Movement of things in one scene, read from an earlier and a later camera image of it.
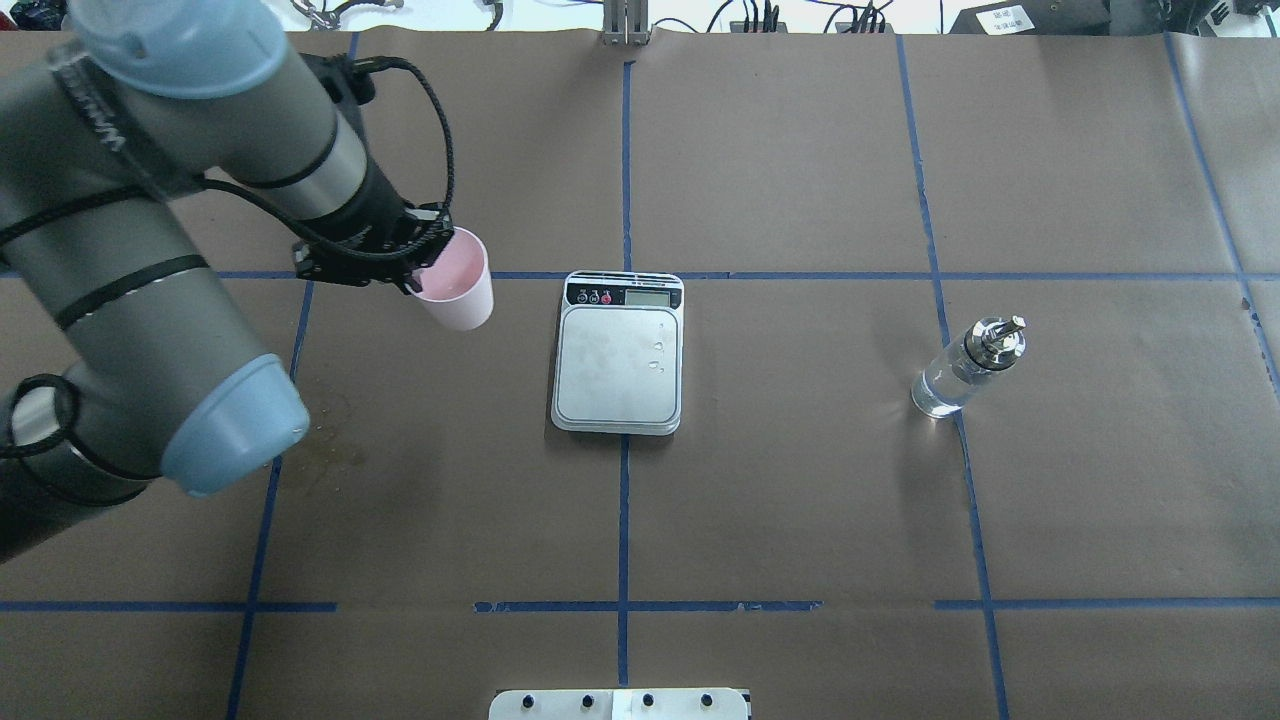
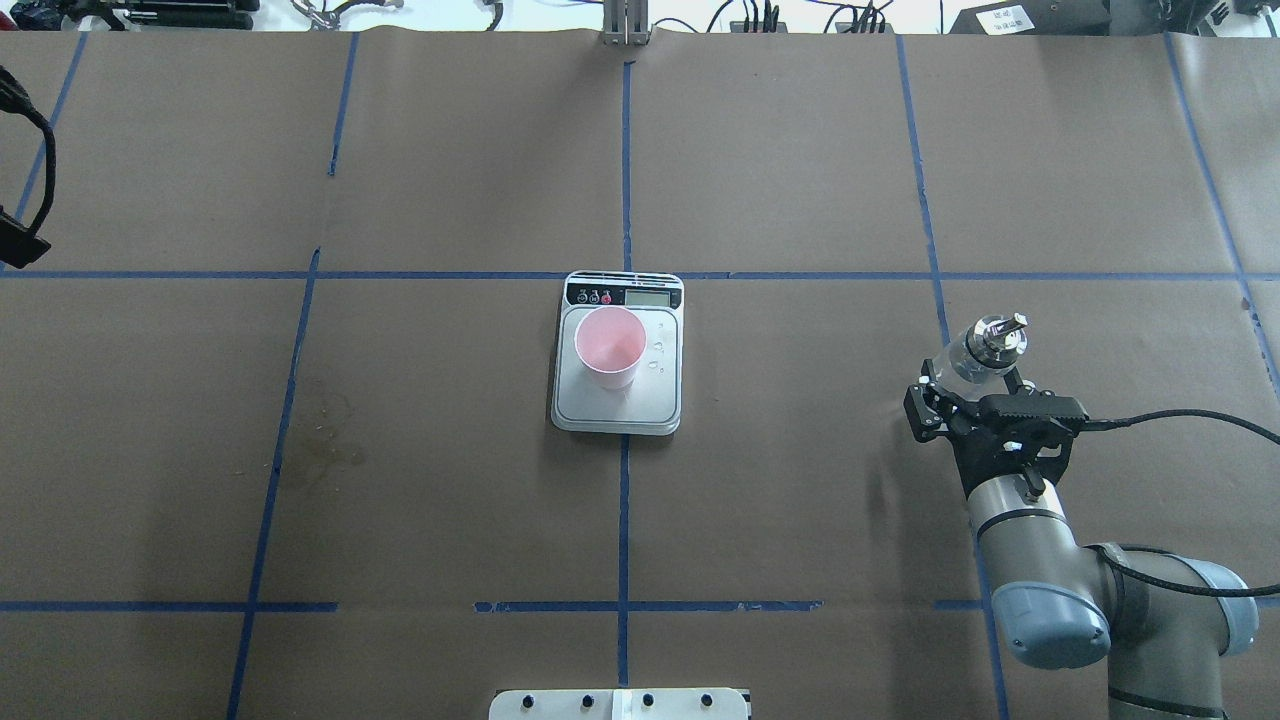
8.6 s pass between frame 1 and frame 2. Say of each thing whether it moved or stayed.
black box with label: stayed
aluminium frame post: stayed
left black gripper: moved
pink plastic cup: moved
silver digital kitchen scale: stayed
